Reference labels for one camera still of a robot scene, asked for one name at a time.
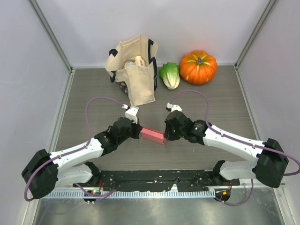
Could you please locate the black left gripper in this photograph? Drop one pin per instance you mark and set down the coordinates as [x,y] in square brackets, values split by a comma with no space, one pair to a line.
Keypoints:
[138,128]

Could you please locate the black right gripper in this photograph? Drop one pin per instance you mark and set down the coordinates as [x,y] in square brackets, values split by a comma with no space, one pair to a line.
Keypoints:
[168,136]

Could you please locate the pink paper box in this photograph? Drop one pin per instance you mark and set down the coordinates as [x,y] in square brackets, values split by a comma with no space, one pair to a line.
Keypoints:
[153,135]

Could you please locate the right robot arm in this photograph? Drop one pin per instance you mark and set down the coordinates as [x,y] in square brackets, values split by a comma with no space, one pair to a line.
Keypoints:
[263,161]

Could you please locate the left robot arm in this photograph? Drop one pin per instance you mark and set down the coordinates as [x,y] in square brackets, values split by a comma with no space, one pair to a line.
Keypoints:
[47,171]

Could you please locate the green lettuce toy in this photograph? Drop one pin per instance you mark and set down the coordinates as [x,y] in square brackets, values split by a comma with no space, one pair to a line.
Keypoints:
[170,75]

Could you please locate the beige canvas tote bag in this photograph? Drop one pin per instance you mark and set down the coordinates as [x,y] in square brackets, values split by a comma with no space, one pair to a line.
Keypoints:
[138,83]

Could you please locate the orange pumpkin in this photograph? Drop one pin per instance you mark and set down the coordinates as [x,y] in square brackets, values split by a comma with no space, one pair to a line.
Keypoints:
[198,67]

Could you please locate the white round container in bag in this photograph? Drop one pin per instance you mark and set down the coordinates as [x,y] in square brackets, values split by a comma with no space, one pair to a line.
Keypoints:
[128,64]

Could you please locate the beige bottle in bag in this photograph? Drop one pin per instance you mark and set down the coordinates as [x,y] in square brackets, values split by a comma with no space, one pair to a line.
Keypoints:
[140,61]

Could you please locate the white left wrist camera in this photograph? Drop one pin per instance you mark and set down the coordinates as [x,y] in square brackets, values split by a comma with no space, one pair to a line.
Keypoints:
[131,113]

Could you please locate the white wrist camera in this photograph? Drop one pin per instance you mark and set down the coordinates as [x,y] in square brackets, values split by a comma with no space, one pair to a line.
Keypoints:
[171,107]
[131,113]

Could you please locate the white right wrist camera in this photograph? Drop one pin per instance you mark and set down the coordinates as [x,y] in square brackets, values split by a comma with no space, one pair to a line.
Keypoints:
[171,107]

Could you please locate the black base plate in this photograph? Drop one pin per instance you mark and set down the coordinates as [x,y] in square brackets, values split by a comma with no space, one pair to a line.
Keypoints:
[158,180]

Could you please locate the slotted cable duct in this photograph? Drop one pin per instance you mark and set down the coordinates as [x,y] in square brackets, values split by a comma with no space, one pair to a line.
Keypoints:
[173,193]

